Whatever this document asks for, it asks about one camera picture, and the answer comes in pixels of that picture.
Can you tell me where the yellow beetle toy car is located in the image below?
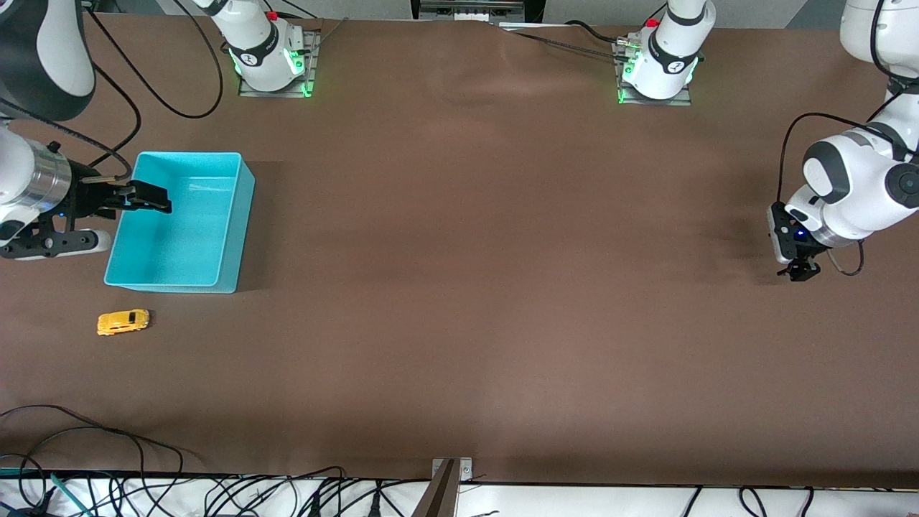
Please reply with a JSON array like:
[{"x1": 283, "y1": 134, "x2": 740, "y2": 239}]
[{"x1": 97, "y1": 309, "x2": 151, "y2": 337}]

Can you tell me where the teal plastic storage bin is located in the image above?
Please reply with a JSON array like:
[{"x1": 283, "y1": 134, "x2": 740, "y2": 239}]
[{"x1": 103, "y1": 151, "x2": 256, "y2": 294}]

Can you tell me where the white power strip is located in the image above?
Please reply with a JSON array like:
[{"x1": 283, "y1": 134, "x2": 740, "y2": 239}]
[{"x1": 419, "y1": 0, "x2": 526, "y2": 22}]

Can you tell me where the small metal clamp plate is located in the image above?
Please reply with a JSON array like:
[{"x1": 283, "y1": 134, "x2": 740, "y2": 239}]
[{"x1": 431, "y1": 457, "x2": 475, "y2": 483}]

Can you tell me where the grey aluminium bar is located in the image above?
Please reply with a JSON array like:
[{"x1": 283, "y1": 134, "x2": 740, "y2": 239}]
[{"x1": 411, "y1": 460, "x2": 459, "y2": 517}]

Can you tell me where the black right camera mount bracket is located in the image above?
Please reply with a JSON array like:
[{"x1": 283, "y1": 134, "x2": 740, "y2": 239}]
[{"x1": 0, "y1": 215, "x2": 76, "y2": 261}]

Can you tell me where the black right arm loop cable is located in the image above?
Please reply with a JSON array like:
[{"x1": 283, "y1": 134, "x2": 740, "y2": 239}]
[{"x1": 85, "y1": 0, "x2": 225, "y2": 162}]

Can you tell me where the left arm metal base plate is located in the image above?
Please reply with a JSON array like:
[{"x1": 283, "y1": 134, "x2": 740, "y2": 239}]
[{"x1": 614, "y1": 37, "x2": 694, "y2": 107}]

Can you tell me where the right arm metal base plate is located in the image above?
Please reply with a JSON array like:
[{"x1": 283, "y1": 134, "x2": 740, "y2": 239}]
[{"x1": 238, "y1": 29, "x2": 321, "y2": 98}]

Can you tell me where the black loose looping cable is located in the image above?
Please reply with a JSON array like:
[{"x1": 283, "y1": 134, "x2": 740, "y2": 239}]
[{"x1": 0, "y1": 427, "x2": 148, "y2": 503}]

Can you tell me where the teal strap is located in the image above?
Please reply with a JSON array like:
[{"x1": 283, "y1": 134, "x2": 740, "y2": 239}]
[{"x1": 49, "y1": 472, "x2": 93, "y2": 517}]

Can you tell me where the black left arm base cable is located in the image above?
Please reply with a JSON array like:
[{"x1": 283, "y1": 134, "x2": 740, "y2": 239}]
[{"x1": 503, "y1": 20, "x2": 633, "y2": 64}]

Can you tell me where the black arched cable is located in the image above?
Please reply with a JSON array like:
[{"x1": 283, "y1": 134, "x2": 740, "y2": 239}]
[{"x1": 205, "y1": 467, "x2": 347, "y2": 517}]

